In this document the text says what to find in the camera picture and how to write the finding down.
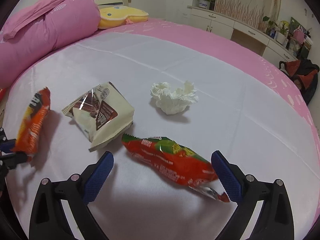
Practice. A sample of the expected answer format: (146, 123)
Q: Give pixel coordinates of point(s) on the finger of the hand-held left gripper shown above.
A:
(7, 146)
(15, 159)

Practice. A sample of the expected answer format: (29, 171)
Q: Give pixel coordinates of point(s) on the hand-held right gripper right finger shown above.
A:
(226, 180)

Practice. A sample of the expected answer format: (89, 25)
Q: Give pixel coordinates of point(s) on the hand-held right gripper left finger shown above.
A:
(98, 177)

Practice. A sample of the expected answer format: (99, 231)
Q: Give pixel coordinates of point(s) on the orange black snack bag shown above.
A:
(32, 120)

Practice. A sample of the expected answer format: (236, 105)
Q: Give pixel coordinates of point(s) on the red green snack wrapper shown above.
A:
(175, 160)

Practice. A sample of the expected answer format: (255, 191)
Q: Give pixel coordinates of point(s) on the cream brown snack wrapper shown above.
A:
(110, 120)

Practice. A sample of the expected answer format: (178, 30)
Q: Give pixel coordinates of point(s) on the white cloth sheet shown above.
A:
(200, 92)

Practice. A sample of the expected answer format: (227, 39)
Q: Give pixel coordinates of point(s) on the white crumpled tissue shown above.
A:
(170, 100)

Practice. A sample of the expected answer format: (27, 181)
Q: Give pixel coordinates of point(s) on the pink quilt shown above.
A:
(50, 25)

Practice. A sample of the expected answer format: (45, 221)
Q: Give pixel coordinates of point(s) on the black red backpack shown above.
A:
(305, 77)

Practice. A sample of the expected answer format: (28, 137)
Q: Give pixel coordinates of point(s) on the pink bed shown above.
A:
(225, 45)

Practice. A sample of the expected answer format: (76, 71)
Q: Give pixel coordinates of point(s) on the spiky potted plant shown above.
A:
(282, 36)

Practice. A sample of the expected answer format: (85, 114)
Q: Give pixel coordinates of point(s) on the cream long cabinet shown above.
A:
(225, 25)

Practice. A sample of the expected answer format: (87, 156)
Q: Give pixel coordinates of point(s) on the leafy potted plant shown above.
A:
(270, 27)

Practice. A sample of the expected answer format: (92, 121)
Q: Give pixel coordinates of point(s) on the pink handbag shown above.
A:
(298, 35)

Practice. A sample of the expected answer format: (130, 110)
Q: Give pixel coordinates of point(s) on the yellow plush pillow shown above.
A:
(120, 15)

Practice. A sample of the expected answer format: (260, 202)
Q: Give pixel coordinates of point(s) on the potted plant in white pot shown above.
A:
(203, 3)

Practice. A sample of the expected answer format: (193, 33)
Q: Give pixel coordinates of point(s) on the patterned beige curtain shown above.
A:
(245, 2)

